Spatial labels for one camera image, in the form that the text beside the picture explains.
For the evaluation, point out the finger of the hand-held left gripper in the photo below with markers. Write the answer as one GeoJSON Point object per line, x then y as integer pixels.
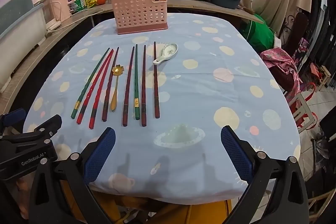
{"type": "Point", "coordinates": [48, 124]}
{"type": "Point", "coordinates": [14, 116]}

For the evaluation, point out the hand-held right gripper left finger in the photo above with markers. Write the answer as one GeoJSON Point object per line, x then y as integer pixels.
{"type": "Point", "coordinates": [101, 153]}

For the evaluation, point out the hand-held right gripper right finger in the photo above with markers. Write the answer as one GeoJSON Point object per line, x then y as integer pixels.
{"type": "Point", "coordinates": [236, 153]}

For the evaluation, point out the red and green chopsticks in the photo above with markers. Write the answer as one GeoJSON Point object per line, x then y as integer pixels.
{"type": "Point", "coordinates": [95, 86]}

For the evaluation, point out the dark red chopstick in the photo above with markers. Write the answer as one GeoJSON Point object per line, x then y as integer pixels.
{"type": "Point", "coordinates": [110, 85]}
{"type": "Point", "coordinates": [143, 87]}
{"type": "Point", "coordinates": [156, 82]}
{"type": "Point", "coordinates": [128, 87]}

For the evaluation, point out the gold flower spoon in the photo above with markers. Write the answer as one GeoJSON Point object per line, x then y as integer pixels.
{"type": "Point", "coordinates": [117, 69]}

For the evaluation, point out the white ceramic spoon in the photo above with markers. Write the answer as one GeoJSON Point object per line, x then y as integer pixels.
{"type": "Point", "coordinates": [168, 52]}

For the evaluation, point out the pink plastic utensil basket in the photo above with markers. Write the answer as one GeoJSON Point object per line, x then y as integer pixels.
{"type": "Point", "coordinates": [139, 12]}

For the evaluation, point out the blue planet-print tablecloth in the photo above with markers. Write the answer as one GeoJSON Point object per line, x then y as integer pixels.
{"type": "Point", "coordinates": [199, 98]}

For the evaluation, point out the red stool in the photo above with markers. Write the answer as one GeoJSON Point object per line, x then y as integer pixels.
{"type": "Point", "coordinates": [305, 113]}

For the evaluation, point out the white power strip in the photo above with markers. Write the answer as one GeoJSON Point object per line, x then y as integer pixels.
{"type": "Point", "coordinates": [53, 27]}

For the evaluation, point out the pink floral bag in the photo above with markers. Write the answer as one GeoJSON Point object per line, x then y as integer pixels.
{"type": "Point", "coordinates": [281, 64]}

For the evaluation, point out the pink appliance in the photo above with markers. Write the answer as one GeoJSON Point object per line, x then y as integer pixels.
{"type": "Point", "coordinates": [63, 2]}

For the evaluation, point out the green bag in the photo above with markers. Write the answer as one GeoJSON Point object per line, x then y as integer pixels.
{"type": "Point", "coordinates": [260, 32]}

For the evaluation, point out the yellow packet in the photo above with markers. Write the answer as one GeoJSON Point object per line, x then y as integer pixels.
{"type": "Point", "coordinates": [92, 0]}

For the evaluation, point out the dark chair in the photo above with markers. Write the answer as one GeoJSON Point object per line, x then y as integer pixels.
{"type": "Point", "coordinates": [298, 35]}

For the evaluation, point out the red tomato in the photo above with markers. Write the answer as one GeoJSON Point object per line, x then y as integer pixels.
{"type": "Point", "coordinates": [101, 0]}

